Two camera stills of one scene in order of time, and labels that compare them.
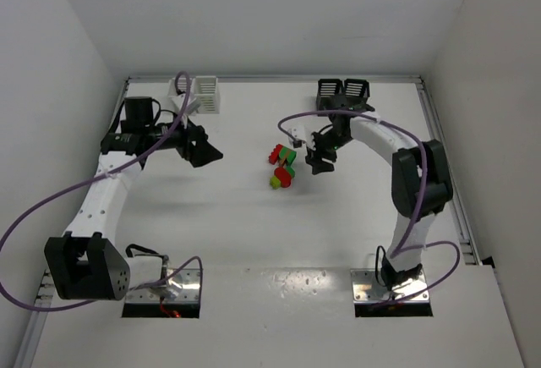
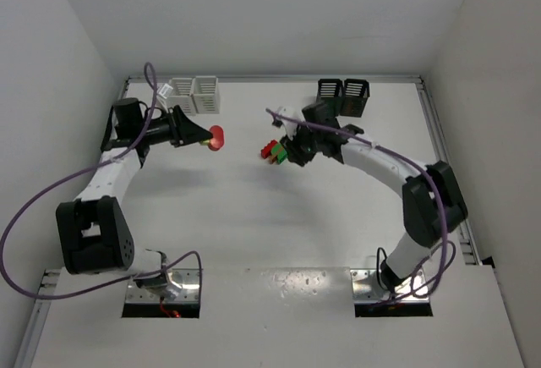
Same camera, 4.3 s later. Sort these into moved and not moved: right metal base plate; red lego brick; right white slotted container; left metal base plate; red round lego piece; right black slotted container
Moved: red lego brick; red round lego piece
Not moved: left metal base plate; right white slotted container; right metal base plate; right black slotted container
